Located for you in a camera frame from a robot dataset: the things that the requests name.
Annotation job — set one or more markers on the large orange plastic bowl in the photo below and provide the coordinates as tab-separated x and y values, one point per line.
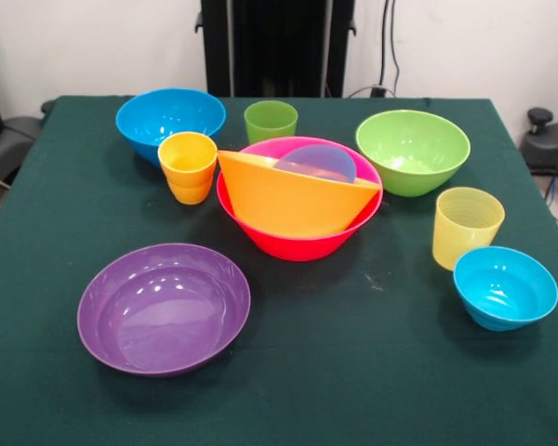
288	204

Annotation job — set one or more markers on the black office chair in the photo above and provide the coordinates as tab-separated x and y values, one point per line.
14	135

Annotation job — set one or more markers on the green plastic cup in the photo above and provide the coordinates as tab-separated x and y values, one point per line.
269	123

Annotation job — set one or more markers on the dark green tablecloth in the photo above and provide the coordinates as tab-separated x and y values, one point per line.
51	279

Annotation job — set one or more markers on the large blue plastic bowl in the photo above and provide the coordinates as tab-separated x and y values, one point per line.
167	116

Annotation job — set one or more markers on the black swivel chair base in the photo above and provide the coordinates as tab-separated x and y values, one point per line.
548	144

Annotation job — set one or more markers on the yellow-orange plastic cup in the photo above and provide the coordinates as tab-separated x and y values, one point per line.
188	155
190	194

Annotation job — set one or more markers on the green plastic bowl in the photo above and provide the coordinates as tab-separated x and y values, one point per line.
414	148

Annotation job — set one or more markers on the translucent yellow plastic cup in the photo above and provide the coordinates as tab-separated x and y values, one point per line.
465	223

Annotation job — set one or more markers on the translucent blue ribbed bowl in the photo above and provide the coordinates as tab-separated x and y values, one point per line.
321	162

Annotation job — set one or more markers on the purple plastic bowl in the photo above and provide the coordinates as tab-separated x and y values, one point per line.
163	316

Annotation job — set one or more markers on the small cyan plastic bowl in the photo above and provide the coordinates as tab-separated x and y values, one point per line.
507	288

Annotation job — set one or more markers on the black power adapter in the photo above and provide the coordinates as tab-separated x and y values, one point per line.
377	91

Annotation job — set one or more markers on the large pink plastic bowl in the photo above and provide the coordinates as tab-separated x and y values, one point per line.
297	248

